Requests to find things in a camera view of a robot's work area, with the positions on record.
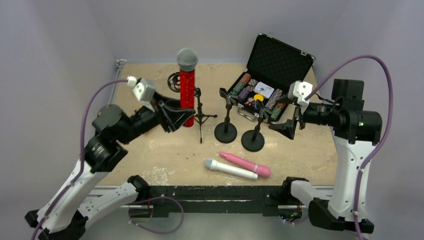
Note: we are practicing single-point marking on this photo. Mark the right black round-base stand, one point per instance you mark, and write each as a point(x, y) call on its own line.
point(253, 140)

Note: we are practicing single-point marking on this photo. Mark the white card deck box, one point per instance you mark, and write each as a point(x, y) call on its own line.
point(263, 89)

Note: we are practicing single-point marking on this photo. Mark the yellow dealer button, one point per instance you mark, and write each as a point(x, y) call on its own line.
point(258, 97)

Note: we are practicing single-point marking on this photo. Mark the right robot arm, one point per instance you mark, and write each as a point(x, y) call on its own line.
point(356, 133)

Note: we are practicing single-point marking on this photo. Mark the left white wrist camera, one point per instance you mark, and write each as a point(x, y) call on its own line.
point(143, 89)

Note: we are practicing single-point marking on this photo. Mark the black poker chip case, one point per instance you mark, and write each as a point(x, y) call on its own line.
point(274, 63)

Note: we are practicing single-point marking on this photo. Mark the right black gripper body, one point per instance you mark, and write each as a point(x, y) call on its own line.
point(296, 117)

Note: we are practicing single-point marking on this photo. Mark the left black round-base stand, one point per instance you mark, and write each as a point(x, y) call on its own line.
point(225, 132)

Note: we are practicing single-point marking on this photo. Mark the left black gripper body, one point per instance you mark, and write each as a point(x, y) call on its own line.
point(162, 116)

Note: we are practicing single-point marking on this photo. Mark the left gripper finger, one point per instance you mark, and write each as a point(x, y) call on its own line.
point(175, 118)
point(160, 101)

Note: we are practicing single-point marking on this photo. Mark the pink microphone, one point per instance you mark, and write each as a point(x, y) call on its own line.
point(261, 170)

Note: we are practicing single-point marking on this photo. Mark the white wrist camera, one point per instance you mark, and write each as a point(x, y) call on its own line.
point(298, 91)
point(143, 89)

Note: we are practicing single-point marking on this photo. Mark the black tripod shock mount stand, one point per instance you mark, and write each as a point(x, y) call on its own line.
point(174, 84)

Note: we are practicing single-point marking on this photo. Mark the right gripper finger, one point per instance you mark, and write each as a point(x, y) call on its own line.
point(288, 104)
point(286, 129)

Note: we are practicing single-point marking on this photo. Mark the red glitter microphone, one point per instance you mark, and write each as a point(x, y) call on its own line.
point(187, 60)

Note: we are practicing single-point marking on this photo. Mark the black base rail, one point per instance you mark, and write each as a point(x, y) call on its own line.
point(266, 200)

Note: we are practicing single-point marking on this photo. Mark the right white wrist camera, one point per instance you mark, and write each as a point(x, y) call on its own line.
point(298, 91)

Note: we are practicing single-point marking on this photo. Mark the white microphone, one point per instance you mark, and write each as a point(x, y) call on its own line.
point(215, 165)

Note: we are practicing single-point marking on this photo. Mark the black round-base stand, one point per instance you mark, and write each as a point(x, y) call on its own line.
point(253, 140)
point(225, 132)

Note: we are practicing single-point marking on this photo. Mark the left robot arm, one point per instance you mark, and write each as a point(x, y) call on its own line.
point(66, 217)

